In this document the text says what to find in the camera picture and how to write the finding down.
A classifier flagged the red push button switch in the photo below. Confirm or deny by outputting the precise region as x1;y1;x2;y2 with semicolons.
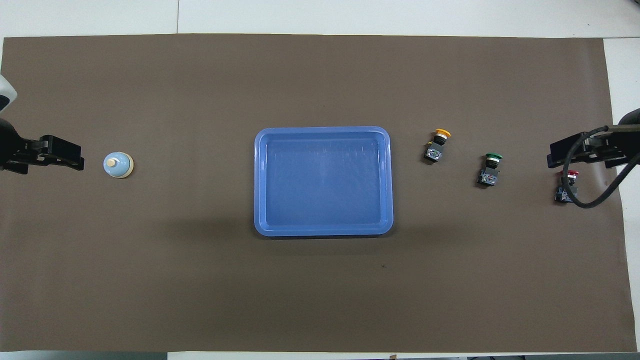
554;170;580;204

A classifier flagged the green push button switch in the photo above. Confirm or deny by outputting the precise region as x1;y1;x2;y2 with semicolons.
476;152;504;188

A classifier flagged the brown table mat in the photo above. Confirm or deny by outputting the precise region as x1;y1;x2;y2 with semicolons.
0;33;638;353

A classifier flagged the blue plastic tray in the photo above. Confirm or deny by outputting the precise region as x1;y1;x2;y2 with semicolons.
253;126;394;238

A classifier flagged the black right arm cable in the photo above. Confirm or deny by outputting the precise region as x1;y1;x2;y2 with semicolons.
562;125;640;209

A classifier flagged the yellow push button switch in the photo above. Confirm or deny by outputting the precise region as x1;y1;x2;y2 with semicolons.
424;128;452;165

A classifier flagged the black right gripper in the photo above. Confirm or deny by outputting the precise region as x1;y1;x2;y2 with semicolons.
546;125;640;168

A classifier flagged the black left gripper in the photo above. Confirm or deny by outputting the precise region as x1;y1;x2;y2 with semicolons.
0;117;85;175

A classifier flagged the light blue service bell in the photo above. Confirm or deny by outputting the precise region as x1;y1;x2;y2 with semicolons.
103;151;135;179

